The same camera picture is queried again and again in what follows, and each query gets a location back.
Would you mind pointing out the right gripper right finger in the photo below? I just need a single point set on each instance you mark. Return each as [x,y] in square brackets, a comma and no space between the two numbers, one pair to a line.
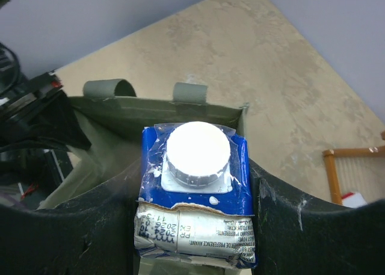
[297,233]

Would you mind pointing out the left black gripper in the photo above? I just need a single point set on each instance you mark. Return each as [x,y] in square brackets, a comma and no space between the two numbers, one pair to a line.
[38,127]

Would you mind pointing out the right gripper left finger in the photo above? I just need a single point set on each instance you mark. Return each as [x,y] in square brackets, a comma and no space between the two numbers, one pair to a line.
[92,233]

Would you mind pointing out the green canvas bag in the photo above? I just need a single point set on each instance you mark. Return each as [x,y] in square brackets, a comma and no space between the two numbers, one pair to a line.
[112,117]

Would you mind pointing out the blue juice carton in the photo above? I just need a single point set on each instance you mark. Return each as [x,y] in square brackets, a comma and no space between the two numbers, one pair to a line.
[195,203]

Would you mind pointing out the white red eraser box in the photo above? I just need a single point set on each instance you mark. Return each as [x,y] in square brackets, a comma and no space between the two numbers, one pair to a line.
[353,200]

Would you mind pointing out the orange wooden shelf rack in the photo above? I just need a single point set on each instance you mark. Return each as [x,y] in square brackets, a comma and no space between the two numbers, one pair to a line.
[358,169]

